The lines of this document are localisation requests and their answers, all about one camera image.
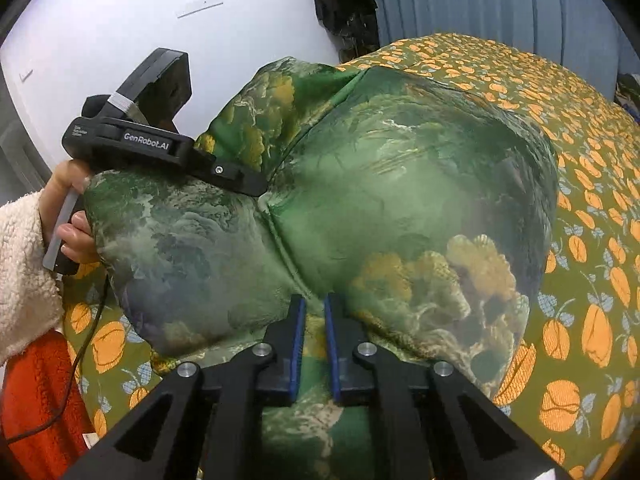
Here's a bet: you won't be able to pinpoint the dark hanging clothes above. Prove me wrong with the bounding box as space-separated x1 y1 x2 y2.
311 0 381 63

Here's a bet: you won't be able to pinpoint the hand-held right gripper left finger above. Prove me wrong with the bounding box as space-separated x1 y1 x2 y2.
65 294 307 480

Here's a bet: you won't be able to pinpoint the black cable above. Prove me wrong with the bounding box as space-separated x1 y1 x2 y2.
0 262 111 445

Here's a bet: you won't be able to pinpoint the person's left hand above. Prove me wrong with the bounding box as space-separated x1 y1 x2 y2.
37 160 98 264

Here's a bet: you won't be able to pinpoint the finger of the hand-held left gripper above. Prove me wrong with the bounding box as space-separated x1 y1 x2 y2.
191 149 269 197

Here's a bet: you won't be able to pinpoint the red blanket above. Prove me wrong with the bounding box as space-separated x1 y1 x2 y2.
0 330 96 480

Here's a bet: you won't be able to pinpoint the pile of clothes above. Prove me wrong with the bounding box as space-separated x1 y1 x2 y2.
617 72 640 121

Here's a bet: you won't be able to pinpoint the person's left forearm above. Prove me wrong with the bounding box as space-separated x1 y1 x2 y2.
0 192 66 361

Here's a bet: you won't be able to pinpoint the orange floral green quilt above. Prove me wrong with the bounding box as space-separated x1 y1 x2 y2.
60 32 640 480

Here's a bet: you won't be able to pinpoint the green printed padded jacket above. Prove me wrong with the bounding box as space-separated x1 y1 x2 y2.
82 55 560 480

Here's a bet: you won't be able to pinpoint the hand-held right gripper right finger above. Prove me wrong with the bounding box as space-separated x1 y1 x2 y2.
324 292 571 480

